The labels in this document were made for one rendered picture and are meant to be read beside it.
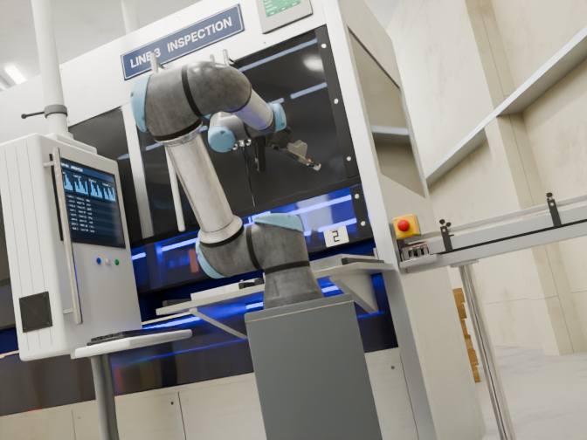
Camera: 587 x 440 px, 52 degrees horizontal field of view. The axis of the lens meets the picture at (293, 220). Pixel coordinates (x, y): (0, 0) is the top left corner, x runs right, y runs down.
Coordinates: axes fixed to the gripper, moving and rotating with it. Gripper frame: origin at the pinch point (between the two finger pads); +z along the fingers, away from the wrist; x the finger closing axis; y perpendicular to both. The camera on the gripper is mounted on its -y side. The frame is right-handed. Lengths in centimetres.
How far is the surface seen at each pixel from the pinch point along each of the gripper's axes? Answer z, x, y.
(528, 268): 360, 280, -10
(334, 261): 13.3, -25.4, -20.0
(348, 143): 19.8, 22.7, 11.7
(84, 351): -35, 0, -84
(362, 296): 33.7, -14.6, -29.0
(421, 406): 67, -27, -52
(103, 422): -14, 19, -119
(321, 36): -1, 44, 42
